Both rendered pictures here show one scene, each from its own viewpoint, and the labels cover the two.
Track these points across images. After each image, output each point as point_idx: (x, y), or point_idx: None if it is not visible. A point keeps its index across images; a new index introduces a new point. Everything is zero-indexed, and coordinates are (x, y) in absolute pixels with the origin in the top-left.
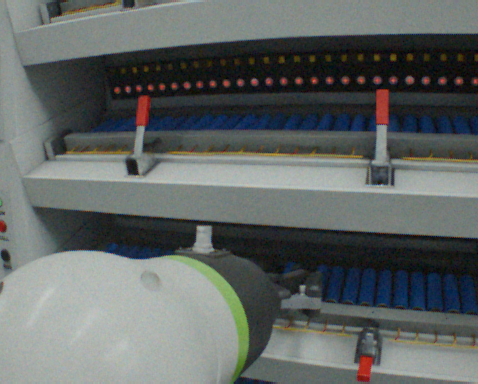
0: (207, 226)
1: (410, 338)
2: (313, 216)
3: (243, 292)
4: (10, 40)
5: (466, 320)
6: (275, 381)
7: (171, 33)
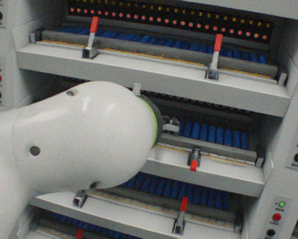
0: None
1: (214, 157)
2: (176, 90)
3: (155, 113)
4: None
5: (242, 151)
6: (146, 172)
7: None
